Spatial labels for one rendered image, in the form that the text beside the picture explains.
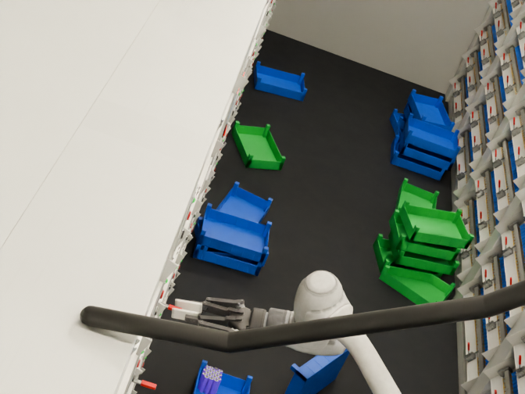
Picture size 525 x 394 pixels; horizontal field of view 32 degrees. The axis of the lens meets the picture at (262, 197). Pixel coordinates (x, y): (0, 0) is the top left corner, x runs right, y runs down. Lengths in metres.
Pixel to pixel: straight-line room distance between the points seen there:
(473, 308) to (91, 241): 0.51
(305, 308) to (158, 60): 0.75
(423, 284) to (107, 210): 3.21
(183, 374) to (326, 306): 1.47
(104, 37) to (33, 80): 0.22
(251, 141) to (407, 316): 3.84
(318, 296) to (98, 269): 0.97
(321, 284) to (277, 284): 1.91
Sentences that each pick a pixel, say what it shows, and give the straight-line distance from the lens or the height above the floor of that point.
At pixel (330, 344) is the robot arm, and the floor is 1.06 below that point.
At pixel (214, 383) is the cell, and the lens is 3.38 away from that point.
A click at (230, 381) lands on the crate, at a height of 0.03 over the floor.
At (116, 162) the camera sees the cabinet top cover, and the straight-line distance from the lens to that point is 1.37.
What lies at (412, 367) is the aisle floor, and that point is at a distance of 3.95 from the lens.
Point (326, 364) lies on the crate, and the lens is 3.47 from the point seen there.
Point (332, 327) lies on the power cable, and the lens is 1.04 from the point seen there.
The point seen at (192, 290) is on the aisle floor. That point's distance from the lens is 3.81.
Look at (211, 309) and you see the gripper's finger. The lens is 2.32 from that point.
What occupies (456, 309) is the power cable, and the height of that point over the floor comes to 1.97.
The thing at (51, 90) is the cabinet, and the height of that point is 1.75.
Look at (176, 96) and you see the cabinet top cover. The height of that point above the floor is 1.75.
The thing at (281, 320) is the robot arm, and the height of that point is 1.06.
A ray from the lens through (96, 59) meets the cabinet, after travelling 1.61.
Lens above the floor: 2.56
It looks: 35 degrees down
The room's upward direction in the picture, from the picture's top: 22 degrees clockwise
